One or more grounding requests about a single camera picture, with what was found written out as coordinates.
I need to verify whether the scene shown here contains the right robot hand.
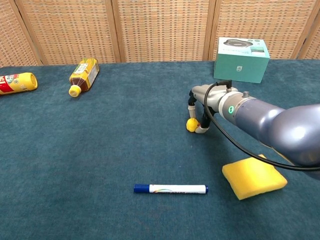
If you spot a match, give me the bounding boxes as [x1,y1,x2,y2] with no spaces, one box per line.
[187,84,239,135]

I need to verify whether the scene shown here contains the small yellow rubber duck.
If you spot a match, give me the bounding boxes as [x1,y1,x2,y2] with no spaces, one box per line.
[185,118,201,133]

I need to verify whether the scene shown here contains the teal speaker box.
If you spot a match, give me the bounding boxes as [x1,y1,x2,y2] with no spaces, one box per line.
[213,36,271,84]

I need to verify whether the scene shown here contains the wicker folding screen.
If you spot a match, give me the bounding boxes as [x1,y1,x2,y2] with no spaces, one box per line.
[0,0,320,67]

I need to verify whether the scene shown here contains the yellow sponge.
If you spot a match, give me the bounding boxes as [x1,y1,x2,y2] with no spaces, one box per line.
[221,154,288,201]

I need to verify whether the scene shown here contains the white marker with blue cap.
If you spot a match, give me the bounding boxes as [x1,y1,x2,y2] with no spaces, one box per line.
[133,183,210,195]

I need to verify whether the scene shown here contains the blue table cloth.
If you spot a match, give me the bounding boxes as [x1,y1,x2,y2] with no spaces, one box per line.
[0,59,320,240]

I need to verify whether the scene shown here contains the tea bottle with yellow cap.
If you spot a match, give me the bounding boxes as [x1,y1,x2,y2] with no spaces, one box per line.
[68,58,100,98]

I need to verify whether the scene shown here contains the yellow bottle with red label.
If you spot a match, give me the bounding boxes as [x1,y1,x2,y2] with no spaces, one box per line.
[0,72,39,96]

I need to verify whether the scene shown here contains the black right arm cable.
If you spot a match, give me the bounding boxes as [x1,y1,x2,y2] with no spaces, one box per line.
[203,79,320,172]

